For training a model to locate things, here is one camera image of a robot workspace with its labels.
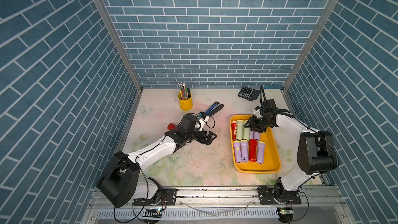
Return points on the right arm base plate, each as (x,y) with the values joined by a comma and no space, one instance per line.
(274,196)

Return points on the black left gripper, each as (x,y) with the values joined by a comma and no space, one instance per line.
(207,141)

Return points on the purple flashlight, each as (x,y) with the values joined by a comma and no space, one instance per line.
(244,150)
(237,151)
(257,136)
(251,135)
(260,152)

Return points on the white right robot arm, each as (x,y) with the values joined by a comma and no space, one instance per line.
(315,152)

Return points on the pens in cup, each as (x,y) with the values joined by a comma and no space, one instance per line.
(184,91)

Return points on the red flashlight with white logo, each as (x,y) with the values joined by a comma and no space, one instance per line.
(233,130)

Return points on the green flashlight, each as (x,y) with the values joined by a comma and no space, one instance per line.
(239,129)
(246,134)

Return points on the aluminium front rail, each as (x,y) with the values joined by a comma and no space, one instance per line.
(226,205)

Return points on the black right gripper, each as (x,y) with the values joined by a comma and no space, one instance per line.
(252,124)

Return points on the black desk calculator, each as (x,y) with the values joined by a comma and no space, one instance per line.
(249,94)

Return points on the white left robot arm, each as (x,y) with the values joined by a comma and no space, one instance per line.
(119,182)

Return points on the yellow plastic storage tray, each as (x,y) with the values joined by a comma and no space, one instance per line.
(271,162)

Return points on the yellow pen holder cup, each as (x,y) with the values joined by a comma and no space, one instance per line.
(186,104)

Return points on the blue black stapler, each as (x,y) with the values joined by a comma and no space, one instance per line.
(216,107)

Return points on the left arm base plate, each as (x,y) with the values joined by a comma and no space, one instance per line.
(165,196)

